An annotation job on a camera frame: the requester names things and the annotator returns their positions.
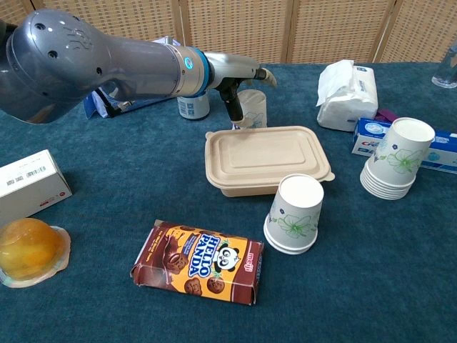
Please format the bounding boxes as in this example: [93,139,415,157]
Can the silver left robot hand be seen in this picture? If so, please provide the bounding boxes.
[205,51,278,126]

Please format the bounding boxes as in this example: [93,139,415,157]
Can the stack of floral paper cups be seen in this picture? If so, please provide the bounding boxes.
[359,116,436,200]

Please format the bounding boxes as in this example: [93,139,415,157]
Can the blue drink can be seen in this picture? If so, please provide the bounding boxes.
[177,91,211,121]

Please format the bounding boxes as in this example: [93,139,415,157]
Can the beige lidded lunch box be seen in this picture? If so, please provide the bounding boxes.
[204,125,336,198]

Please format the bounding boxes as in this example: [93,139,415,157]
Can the opened white tissue pack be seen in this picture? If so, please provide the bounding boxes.
[316,59,379,133]

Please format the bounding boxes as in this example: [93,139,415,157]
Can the blue white tissue pack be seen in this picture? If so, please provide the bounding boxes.
[84,35,179,119]

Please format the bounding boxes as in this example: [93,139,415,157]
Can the blue white toothpaste box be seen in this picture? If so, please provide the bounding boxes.
[351,117,457,175]

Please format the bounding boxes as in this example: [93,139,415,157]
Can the small purple box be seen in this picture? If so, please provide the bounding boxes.
[375,108,397,123]

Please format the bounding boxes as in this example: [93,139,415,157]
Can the brown Hello Panda box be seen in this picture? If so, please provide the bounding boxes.
[130,219,265,306]

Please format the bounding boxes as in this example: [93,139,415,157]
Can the clear plastic water bottle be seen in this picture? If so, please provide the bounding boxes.
[431,39,457,89]

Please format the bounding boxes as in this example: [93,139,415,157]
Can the white cardboard box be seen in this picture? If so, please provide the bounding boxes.
[0,149,73,224]

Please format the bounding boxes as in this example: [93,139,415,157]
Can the dark teal table cloth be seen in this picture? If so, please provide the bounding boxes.
[0,62,457,343]

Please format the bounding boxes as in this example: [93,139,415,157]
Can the orange fruit jelly cup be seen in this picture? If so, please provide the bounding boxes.
[0,217,71,289]

